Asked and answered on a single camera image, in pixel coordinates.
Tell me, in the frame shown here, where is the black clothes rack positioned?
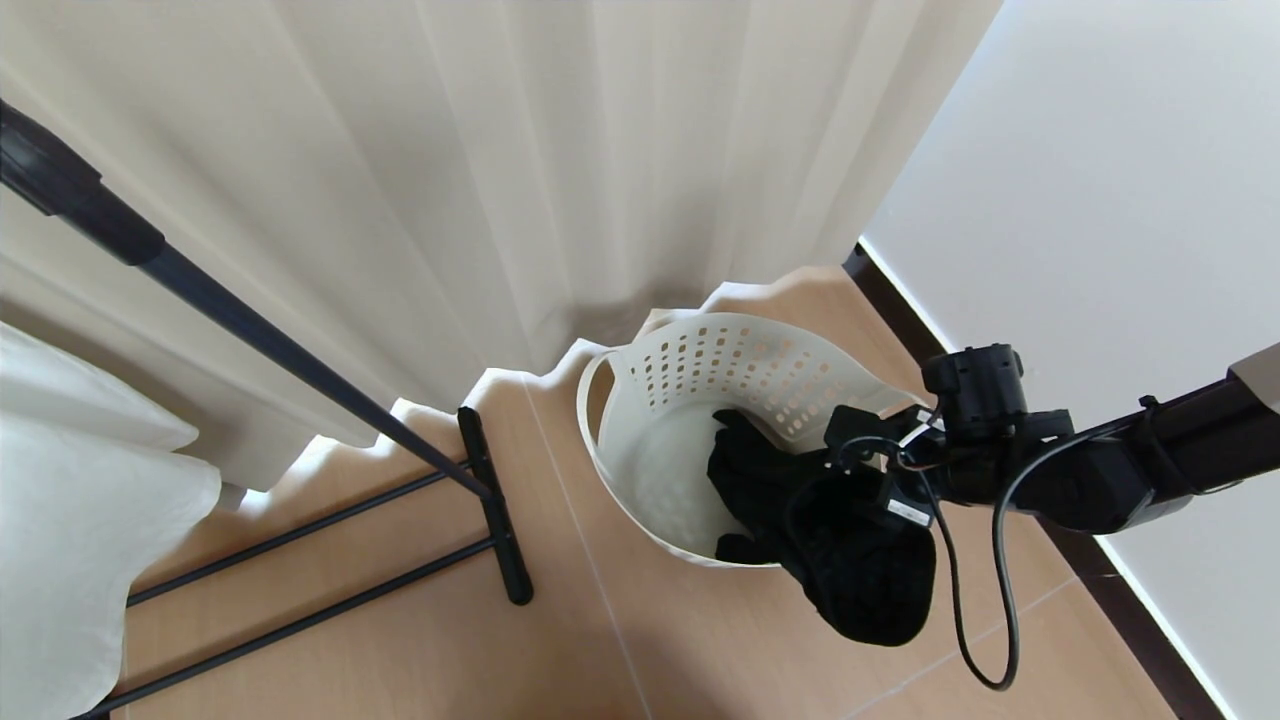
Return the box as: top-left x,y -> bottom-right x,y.
0,100 -> 534,720

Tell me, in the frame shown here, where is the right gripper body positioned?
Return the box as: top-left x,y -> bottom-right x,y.
850,450 -> 946,526

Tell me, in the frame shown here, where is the white printed t-shirt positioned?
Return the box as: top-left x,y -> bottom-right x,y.
0,320 -> 223,720

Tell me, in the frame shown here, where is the white laundry basket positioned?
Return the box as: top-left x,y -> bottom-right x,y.
577,312 -> 931,569

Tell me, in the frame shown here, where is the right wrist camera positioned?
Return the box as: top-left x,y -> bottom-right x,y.
825,405 -> 906,471

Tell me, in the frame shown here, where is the black garment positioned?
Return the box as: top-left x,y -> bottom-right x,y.
707,408 -> 938,646

